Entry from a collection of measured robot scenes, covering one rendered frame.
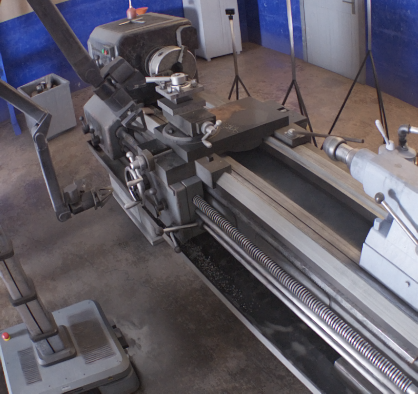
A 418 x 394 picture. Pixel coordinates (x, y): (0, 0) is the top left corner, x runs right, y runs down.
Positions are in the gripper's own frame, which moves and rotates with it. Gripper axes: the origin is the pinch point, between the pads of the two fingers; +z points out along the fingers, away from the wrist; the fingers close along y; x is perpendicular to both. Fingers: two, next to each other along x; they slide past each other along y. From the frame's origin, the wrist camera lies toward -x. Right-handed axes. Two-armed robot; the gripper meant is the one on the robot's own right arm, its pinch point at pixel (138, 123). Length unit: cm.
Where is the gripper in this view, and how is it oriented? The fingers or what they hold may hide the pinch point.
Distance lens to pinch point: 134.6
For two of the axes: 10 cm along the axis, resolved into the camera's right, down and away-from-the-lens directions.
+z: 5.3, 5.4, 6.6
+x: -7.1, 7.0, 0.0
